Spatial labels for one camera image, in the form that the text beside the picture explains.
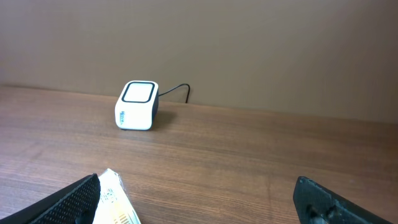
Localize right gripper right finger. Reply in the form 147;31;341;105
293;176;391;224

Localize cup noodles container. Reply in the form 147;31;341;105
93;169;141;224

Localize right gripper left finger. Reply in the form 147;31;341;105
1;173;101;224

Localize black scanner cable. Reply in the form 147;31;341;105
158;83;191;104

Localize white barcode scanner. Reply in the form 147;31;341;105
114;80;159;131

